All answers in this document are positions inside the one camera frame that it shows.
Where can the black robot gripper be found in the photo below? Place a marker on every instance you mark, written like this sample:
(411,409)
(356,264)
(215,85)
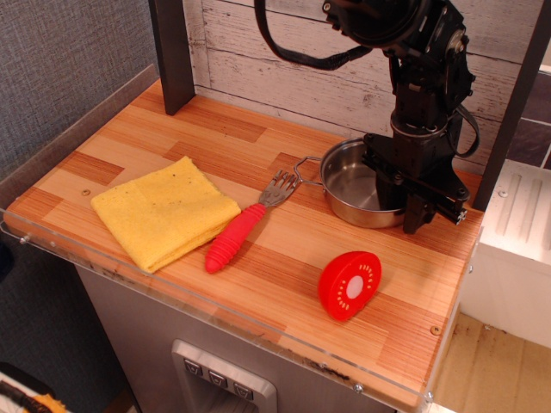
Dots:
(417,174)

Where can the stainless steel pot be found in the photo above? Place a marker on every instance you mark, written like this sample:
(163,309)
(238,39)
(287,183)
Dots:
(350,186)

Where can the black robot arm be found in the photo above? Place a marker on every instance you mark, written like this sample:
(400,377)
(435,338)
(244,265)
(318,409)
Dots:
(425,43)

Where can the yellow folded cloth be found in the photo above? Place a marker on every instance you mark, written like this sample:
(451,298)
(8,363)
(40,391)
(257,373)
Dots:
(160,217)

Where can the red toy tomato half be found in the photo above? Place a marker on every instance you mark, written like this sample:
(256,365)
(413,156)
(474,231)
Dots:
(348,283)

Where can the silver dispenser button panel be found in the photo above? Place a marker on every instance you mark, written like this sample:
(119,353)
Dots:
(211,384)

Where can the clear acrylic front guard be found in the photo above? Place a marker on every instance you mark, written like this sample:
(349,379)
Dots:
(269,294)

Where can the orange object bottom left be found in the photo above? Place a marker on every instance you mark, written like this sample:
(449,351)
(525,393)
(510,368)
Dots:
(46,403)

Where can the red handled metal fork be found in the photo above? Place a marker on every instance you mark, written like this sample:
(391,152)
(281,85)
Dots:
(227,244)

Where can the dark right shelf post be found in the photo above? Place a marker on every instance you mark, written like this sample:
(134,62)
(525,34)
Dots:
(527,75)

